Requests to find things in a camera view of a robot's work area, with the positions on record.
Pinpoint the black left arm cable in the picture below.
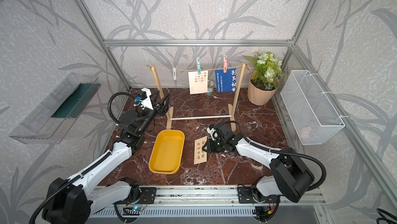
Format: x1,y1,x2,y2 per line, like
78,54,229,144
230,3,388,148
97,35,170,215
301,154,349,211
28,91,137,224

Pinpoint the yellow plastic tray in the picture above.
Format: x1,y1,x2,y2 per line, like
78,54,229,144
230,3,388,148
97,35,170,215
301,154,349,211
148,130,185,175

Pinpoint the artificial white flower plant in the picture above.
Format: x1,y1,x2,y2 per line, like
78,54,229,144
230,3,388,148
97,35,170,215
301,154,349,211
244,50,286,91

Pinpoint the blue postcard white text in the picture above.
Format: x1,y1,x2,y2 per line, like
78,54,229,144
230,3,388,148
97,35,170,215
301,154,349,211
215,68,237,92

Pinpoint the pink object in basket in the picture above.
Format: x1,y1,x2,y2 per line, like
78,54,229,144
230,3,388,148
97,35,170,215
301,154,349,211
299,126,312,143

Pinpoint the wooden hanging rack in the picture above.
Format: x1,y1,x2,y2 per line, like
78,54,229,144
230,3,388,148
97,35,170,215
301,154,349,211
148,62,248,130

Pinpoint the clear acrylic wall shelf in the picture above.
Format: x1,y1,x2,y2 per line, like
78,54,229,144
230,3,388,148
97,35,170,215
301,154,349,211
9,73,100,144

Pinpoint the jute string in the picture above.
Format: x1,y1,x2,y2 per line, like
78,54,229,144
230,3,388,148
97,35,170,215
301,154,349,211
146,64,251,73

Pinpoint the white wire mesh basket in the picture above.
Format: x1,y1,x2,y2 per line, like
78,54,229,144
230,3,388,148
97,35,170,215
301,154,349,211
281,70,345,145

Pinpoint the cream postcard red text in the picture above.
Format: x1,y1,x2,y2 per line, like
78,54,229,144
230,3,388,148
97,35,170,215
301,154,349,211
188,71,208,94

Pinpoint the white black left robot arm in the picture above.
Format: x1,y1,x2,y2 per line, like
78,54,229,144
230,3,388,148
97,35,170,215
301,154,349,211
29,88,170,224

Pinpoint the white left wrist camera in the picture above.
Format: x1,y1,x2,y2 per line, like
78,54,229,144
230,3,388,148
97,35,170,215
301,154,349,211
134,88,154,110

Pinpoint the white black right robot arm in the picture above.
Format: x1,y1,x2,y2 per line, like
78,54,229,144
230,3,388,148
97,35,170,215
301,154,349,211
202,122,324,203

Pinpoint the round printed tin can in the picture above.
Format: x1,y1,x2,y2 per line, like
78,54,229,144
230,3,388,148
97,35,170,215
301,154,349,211
206,80,214,95

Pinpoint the green clothespin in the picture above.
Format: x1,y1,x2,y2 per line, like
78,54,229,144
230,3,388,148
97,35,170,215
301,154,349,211
196,57,201,75

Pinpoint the pink clothespin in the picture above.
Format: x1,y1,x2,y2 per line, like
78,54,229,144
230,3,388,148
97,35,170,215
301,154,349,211
223,55,227,73

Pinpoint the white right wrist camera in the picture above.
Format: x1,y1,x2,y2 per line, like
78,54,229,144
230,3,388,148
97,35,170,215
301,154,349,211
207,127,219,140

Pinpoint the green book in shelf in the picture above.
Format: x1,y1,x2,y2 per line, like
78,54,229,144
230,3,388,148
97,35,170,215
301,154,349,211
52,83,101,119

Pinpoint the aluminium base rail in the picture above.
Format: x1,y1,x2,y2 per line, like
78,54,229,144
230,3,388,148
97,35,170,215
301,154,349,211
89,184,326,206

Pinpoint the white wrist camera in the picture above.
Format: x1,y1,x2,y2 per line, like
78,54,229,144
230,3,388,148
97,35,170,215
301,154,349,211
207,127,219,140
134,88,154,110

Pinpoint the terracotta flower pot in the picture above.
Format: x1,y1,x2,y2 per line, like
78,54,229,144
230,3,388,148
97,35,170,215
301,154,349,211
248,73,278,106

